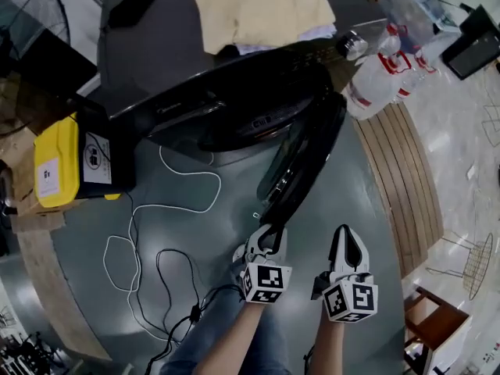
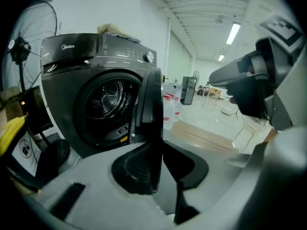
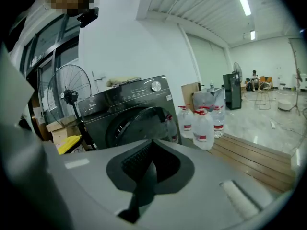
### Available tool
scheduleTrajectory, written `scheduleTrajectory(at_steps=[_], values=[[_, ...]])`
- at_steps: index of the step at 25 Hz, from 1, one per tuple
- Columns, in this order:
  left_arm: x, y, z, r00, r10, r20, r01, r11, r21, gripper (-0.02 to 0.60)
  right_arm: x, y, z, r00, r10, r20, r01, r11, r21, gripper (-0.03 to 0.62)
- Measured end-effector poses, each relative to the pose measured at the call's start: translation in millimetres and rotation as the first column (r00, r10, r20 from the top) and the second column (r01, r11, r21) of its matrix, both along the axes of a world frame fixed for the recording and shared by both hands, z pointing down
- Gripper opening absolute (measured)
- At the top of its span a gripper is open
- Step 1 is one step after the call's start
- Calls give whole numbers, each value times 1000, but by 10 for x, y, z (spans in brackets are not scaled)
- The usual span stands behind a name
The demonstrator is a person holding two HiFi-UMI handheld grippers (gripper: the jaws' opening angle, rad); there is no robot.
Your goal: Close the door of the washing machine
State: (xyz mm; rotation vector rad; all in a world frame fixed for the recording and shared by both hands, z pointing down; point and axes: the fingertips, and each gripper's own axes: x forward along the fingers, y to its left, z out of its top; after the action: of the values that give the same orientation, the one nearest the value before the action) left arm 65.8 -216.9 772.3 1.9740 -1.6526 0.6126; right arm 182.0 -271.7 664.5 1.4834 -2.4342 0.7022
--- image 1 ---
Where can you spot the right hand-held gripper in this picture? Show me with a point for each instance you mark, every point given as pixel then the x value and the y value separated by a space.
pixel 349 299

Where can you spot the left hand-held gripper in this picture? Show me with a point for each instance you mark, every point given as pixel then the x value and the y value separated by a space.
pixel 267 283

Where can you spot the black round machine door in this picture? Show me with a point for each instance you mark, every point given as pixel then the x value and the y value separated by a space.
pixel 308 162

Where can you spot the person's right forearm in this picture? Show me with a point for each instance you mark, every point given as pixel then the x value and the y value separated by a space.
pixel 326 346

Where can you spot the person's left forearm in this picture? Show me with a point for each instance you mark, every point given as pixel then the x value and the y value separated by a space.
pixel 230 338

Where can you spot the black washing machine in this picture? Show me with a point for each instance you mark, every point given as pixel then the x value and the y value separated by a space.
pixel 164 57

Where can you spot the wooden plank step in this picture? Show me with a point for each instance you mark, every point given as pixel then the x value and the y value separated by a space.
pixel 402 186

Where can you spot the person's blue jeans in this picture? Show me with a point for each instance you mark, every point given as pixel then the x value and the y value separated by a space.
pixel 275 346

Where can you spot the wooden table with white top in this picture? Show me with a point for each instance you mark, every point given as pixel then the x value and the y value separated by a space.
pixel 437 326

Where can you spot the clear water bottle red label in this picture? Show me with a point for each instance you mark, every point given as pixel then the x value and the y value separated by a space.
pixel 375 88

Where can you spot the pastel patterned cloth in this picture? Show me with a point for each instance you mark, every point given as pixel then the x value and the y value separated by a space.
pixel 312 33

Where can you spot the black bin with yellow lid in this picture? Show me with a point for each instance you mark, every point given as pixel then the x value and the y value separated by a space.
pixel 58 162

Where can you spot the beige cloth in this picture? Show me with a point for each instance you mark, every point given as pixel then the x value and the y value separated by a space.
pixel 261 10

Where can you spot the brown cardboard boxes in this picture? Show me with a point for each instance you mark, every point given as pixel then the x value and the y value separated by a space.
pixel 23 193

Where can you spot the plastic-wrapped box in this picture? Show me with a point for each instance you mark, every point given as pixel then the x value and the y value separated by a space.
pixel 414 10

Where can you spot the black flat pouch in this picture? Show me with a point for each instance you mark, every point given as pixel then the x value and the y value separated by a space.
pixel 136 0

